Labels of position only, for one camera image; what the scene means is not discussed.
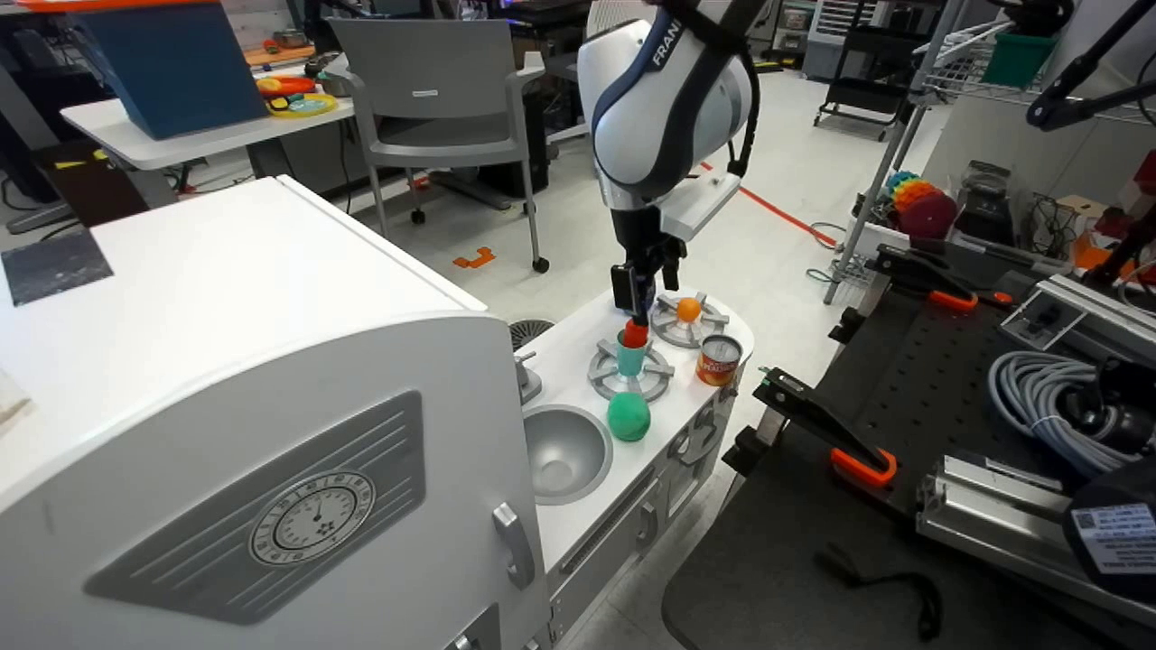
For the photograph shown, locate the metal wire rack stand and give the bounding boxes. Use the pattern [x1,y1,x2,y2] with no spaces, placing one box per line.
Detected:
[822,0,1004,303]

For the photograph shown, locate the black clamp orange handle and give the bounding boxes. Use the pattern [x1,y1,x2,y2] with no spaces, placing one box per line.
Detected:
[752,364,902,495]
[868,244,1020,319]

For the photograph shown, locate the gray chair with castors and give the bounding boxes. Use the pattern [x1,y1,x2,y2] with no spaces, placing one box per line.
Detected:
[327,16,552,278]

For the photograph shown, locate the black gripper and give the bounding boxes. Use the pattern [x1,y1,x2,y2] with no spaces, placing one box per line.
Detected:
[605,205,690,328]

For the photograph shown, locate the gray toy faucet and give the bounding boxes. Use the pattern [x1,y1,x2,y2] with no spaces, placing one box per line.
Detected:
[513,357,546,408]

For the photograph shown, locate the white table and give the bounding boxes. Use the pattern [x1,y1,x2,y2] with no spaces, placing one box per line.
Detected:
[57,89,357,176]

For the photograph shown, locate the red floor cable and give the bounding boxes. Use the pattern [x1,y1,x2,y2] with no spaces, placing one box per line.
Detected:
[698,157,840,253]

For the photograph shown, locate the black cylinder silver band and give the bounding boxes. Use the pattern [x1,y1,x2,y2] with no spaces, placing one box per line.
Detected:
[1059,357,1156,459]

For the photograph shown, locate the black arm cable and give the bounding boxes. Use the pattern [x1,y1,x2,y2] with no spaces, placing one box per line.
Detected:
[654,0,766,182]

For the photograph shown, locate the green ball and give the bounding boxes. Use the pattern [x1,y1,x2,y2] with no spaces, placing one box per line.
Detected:
[604,389,654,448]

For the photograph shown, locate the black cart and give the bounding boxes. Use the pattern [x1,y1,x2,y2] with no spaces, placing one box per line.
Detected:
[812,0,953,129]

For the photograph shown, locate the gray stove burner grate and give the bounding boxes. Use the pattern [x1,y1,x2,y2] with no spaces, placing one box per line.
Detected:
[646,290,734,353]
[586,335,680,406]

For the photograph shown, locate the white toy kitchen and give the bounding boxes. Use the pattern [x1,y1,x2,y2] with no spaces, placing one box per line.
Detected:
[0,174,757,650]

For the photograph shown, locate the dark gray flat panel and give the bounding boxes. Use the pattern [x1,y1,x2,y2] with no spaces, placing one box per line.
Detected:
[0,228,119,307]

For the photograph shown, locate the tin can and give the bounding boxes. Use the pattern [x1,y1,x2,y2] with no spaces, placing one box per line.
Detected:
[694,333,747,389]

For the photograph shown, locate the black round labelled device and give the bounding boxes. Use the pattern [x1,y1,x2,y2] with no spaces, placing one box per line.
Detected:
[1063,464,1156,608]

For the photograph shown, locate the silver sink bowl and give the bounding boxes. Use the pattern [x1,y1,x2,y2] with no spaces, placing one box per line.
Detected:
[521,406,615,506]

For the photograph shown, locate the colourful toys on plate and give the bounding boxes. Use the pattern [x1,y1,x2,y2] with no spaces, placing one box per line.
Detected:
[251,73,340,118]

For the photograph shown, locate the gray coiled cable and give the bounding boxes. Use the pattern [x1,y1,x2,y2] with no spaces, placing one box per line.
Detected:
[986,348,1140,479]

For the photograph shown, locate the black curved tool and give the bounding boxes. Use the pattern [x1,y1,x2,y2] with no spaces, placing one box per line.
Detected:
[815,547,946,642]

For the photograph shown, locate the aluminium rail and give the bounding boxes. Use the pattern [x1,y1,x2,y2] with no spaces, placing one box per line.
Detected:
[909,451,1156,628]
[997,272,1156,374]

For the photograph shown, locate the blue box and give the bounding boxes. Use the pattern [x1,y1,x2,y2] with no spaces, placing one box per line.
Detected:
[72,0,271,145]

